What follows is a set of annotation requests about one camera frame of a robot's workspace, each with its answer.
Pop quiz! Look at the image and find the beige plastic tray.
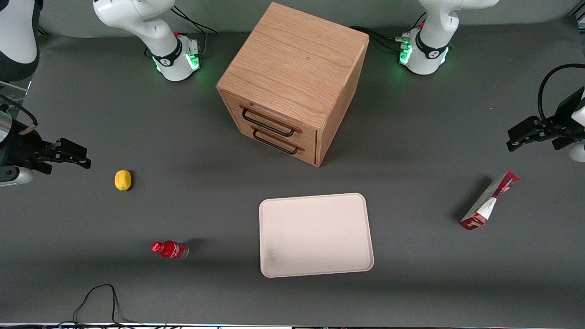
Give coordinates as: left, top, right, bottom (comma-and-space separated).
259, 192, 375, 278

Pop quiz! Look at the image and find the wooden drawer cabinet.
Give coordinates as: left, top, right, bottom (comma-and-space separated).
216, 2, 370, 168

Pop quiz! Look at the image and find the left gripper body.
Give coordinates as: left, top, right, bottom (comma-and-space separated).
546, 89, 585, 163

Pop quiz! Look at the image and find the black left arm base cable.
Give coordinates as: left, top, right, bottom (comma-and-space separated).
349, 11, 428, 52

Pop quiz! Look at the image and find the black right arm base cable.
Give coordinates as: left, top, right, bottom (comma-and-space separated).
171, 5, 218, 58

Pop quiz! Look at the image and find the wooden drawer front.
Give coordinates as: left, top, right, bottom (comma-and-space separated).
223, 93, 318, 148
232, 114, 317, 165

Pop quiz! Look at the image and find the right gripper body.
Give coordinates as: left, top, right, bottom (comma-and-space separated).
0, 132, 55, 187

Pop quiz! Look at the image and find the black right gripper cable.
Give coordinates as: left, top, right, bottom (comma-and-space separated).
0, 94, 38, 136

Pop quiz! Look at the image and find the red soda bottle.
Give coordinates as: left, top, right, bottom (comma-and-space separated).
151, 240, 189, 260

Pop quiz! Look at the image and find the red cookie box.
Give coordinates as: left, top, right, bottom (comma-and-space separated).
459, 171, 520, 230

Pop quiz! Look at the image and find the thin black table cable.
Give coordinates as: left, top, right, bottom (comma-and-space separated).
59, 284, 138, 328

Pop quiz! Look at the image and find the black metal drawer handle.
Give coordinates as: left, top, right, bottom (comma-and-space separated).
241, 107, 297, 138
252, 127, 300, 155

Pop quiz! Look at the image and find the black arm base cable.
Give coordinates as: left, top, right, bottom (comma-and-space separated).
349, 11, 428, 52
171, 5, 218, 58

